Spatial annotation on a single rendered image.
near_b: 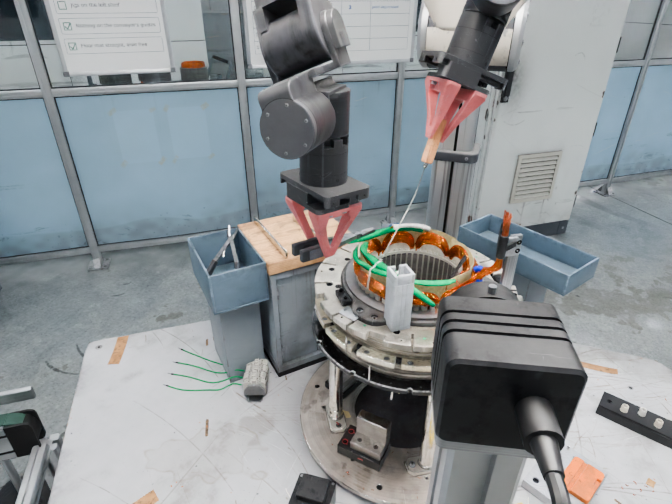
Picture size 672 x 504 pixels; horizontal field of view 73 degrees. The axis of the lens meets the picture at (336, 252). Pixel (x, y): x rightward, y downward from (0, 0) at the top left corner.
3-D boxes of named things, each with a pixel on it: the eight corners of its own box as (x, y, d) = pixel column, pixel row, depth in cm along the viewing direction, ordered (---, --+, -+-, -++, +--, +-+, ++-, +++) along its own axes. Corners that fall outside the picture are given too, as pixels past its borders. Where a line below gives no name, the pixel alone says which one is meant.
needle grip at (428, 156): (428, 163, 61) (443, 119, 60) (418, 160, 62) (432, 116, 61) (434, 165, 63) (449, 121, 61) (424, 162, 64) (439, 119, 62)
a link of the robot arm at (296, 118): (339, 5, 47) (271, 37, 51) (292, 6, 37) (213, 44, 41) (374, 119, 51) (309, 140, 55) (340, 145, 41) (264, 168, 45)
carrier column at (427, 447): (422, 474, 76) (435, 383, 65) (415, 461, 78) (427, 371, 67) (435, 469, 76) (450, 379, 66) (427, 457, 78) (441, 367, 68)
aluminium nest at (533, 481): (574, 526, 70) (579, 517, 69) (520, 486, 76) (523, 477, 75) (605, 478, 77) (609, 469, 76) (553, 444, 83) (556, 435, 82)
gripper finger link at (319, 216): (317, 271, 55) (317, 199, 50) (286, 248, 60) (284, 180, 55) (361, 256, 59) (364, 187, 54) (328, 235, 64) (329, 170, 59)
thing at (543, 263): (562, 369, 100) (600, 257, 86) (534, 392, 94) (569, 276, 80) (471, 314, 117) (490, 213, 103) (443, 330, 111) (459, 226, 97)
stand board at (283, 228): (269, 276, 85) (268, 265, 83) (238, 234, 99) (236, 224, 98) (361, 251, 93) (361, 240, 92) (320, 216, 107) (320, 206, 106)
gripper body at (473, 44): (503, 95, 58) (530, 34, 56) (436, 66, 55) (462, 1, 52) (477, 90, 64) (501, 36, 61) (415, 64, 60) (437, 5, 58)
